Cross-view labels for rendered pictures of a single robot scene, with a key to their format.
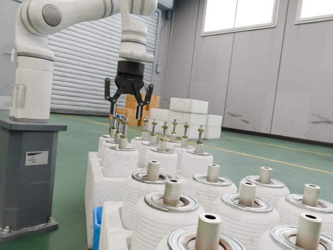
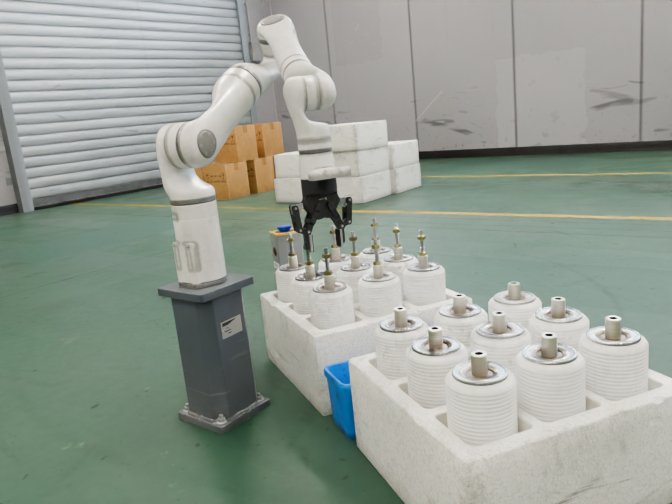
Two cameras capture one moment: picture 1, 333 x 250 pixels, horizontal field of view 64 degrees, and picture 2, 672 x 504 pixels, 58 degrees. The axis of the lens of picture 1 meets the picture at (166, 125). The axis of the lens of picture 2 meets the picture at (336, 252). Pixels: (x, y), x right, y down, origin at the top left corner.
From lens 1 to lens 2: 0.59 m
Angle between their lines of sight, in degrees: 10
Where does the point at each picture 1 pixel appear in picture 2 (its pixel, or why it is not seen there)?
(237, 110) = (442, 112)
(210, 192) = (462, 325)
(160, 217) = (434, 361)
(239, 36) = not seen: outside the picture
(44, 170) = (242, 338)
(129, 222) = (391, 372)
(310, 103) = (585, 69)
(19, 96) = (193, 258)
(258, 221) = (513, 344)
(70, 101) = (91, 170)
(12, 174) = (210, 354)
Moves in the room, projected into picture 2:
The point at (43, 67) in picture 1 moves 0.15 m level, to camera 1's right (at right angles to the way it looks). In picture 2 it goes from (210, 212) to (285, 203)
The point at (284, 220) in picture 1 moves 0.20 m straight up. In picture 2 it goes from (536, 336) to (533, 218)
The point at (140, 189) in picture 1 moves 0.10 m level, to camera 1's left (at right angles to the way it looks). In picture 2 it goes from (397, 339) to (337, 347)
